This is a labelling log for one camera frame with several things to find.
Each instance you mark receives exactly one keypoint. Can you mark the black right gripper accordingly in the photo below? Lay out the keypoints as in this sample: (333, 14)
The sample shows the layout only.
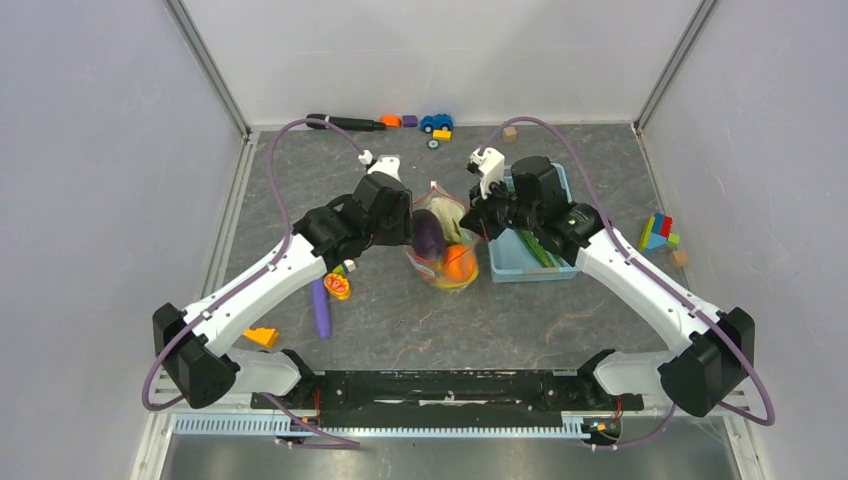
(481, 209)

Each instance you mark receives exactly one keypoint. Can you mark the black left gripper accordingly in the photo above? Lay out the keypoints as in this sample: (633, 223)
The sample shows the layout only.
(402, 233)

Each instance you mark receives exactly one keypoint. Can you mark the green cucumber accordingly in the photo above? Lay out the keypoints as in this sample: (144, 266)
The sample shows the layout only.
(535, 249)

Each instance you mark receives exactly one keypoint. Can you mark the purple eggplant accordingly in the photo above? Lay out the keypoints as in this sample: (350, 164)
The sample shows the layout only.
(427, 240)

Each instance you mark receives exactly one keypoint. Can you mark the light blue plastic basket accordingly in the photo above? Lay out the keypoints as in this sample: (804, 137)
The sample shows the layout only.
(510, 262)

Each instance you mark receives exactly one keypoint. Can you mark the green white cabbage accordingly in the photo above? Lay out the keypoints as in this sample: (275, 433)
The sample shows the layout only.
(449, 213)

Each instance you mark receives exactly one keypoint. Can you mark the clear zip top bag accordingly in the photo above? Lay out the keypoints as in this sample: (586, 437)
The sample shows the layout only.
(431, 270)

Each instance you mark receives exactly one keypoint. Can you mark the orange fruit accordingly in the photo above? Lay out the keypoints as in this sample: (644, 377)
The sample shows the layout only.
(459, 263)

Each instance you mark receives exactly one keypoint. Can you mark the yellow bell pepper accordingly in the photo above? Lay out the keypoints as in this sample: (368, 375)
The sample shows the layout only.
(447, 284)

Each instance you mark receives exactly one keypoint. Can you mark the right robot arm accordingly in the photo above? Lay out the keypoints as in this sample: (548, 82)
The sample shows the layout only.
(699, 366)

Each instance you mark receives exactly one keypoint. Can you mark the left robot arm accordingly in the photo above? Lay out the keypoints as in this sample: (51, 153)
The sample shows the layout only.
(194, 344)

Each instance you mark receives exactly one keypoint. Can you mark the green blue white block stack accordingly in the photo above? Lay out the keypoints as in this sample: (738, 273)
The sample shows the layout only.
(345, 268)

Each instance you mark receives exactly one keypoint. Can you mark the teal and tan blocks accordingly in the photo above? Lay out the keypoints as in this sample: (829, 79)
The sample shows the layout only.
(509, 134)

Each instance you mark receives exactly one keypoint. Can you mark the yellow red toy disc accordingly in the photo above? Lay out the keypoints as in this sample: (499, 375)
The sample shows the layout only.
(338, 286)

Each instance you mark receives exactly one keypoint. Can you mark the orange toy piece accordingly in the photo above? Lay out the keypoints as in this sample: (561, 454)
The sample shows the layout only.
(391, 121)

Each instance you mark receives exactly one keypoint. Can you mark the black microphone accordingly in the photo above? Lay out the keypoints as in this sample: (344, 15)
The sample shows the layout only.
(345, 123)

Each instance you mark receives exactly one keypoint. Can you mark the purple toy block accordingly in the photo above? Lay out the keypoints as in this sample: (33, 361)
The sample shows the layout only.
(409, 121)

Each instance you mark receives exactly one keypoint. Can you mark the purple toy stick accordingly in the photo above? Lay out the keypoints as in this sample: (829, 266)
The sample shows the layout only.
(321, 309)

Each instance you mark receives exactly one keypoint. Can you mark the yellow toy block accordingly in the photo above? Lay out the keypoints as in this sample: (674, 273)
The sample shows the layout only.
(442, 135)

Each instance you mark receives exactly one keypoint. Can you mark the blue toy car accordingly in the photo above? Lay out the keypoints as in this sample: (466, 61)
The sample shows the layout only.
(430, 123)

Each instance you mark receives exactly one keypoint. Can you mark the colourful block stack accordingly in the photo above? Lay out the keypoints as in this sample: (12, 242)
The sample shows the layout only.
(658, 234)

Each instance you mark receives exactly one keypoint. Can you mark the tan wooden cube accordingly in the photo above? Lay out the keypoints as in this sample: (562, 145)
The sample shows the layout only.
(679, 258)

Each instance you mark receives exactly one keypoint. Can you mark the yellow cheese wedge toy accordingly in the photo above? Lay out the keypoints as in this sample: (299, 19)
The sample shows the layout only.
(265, 337)

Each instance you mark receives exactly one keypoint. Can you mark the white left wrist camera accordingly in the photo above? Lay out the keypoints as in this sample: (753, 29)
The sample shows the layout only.
(385, 164)

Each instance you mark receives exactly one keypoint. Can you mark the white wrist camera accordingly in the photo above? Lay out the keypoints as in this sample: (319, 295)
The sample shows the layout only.
(488, 165)
(385, 164)

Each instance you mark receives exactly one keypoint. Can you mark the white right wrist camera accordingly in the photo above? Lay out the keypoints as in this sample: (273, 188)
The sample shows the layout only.
(488, 165)

